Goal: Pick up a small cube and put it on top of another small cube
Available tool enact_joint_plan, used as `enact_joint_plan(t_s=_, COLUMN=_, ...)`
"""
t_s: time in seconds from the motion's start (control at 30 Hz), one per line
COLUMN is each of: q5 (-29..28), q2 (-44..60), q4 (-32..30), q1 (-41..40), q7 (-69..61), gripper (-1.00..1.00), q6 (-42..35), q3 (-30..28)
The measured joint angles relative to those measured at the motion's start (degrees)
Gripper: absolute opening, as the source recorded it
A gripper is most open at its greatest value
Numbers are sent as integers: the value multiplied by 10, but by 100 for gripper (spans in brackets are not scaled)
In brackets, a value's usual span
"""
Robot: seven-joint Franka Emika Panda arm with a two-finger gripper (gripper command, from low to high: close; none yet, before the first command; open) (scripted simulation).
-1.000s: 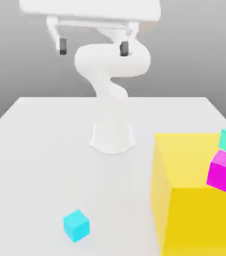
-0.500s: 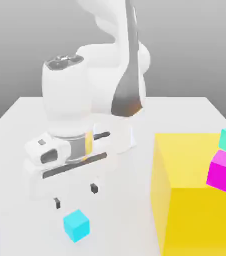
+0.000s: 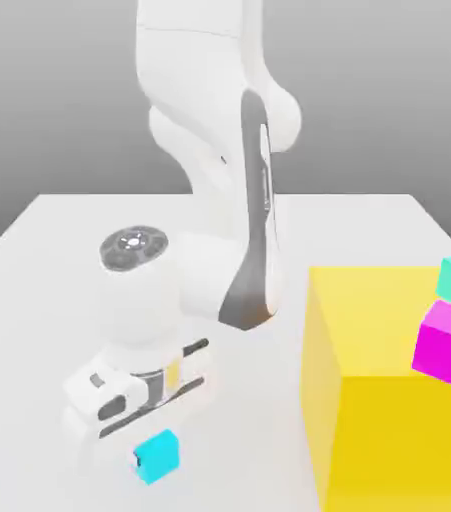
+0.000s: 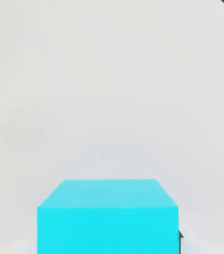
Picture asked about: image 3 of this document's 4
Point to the small cyan cube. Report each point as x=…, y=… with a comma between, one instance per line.
x=157, y=456

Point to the small magenta cube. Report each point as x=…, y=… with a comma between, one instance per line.
x=445, y=352

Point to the large yellow box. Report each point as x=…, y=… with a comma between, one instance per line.
x=393, y=440

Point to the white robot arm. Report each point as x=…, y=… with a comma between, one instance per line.
x=209, y=120

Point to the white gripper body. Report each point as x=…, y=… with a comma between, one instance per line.
x=157, y=416

